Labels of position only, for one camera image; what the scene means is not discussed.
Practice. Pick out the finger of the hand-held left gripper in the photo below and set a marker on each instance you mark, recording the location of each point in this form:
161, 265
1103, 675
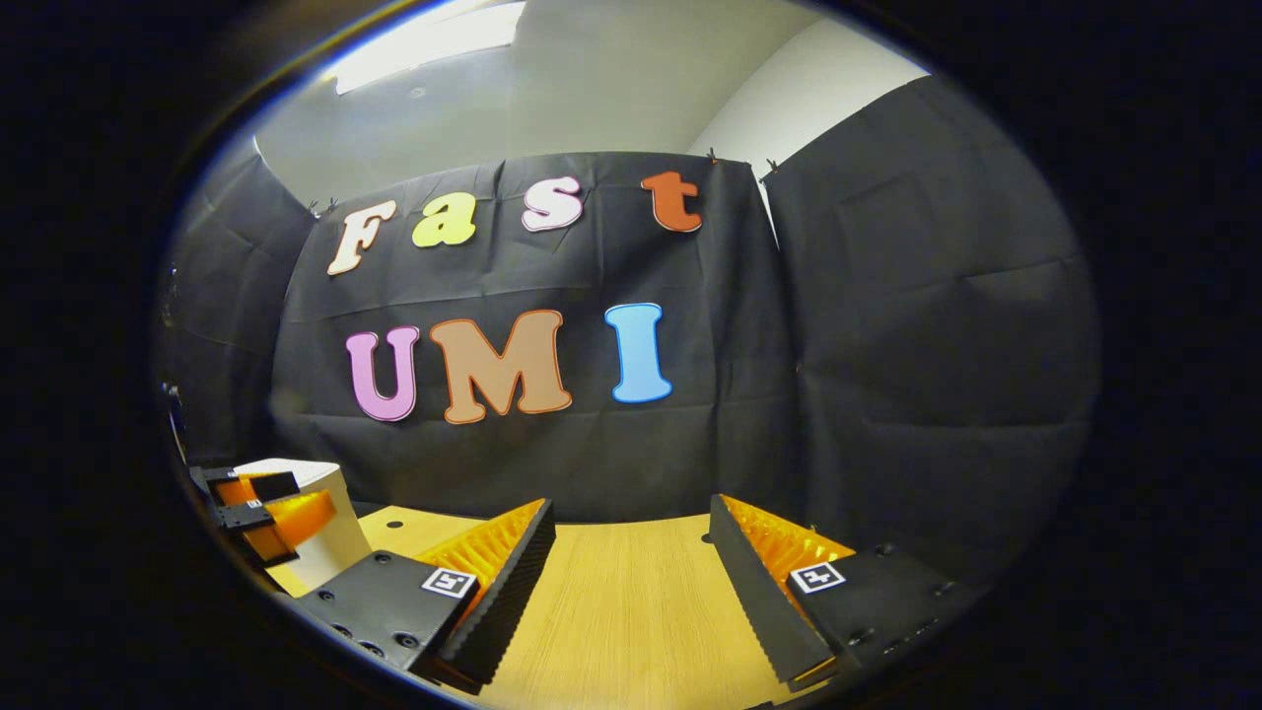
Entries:
266, 483
296, 518

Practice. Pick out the wooden desktop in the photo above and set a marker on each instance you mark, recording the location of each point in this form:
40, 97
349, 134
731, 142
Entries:
631, 611

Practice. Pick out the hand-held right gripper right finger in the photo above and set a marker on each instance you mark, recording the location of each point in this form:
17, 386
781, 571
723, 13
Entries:
754, 602

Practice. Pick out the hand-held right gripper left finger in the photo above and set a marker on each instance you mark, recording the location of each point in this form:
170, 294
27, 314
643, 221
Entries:
513, 592

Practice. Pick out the white desktop garbage bin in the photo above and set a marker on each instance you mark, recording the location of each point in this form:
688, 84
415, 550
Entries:
345, 552

